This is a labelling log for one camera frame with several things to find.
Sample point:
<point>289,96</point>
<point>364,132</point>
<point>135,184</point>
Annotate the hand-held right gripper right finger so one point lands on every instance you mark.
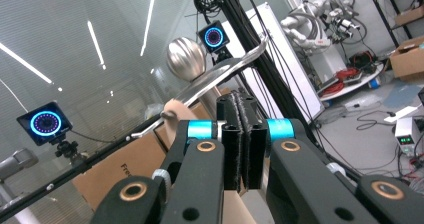
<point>256,150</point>

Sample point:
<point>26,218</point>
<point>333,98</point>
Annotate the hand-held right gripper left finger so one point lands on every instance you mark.
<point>231,144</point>

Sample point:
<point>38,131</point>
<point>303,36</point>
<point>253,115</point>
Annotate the white panel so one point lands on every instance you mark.
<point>293,70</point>

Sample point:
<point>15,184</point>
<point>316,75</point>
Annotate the plain cardboard box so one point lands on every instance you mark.
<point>133,164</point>

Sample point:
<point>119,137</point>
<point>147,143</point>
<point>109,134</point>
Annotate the black tracking base station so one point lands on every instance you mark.
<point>45,123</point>
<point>213,36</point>

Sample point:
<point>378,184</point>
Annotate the round white table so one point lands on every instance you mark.
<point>360,84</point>

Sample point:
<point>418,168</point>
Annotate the white power strip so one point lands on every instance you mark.
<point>401,114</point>

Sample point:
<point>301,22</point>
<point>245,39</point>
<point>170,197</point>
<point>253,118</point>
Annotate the white power supply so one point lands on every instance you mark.
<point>408,137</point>

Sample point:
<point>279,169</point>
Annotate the open cardboard box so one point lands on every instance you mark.
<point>408,62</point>

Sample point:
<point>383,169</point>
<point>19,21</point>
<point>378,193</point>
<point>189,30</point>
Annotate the black shelf rack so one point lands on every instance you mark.
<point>388,14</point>

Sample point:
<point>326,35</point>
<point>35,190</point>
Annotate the grey rounded object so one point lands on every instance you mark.
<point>16,164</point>

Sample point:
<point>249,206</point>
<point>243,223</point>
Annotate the black metal frame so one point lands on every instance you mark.
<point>266,67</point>

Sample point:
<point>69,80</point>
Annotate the black frame crossbar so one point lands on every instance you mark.
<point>83,165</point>

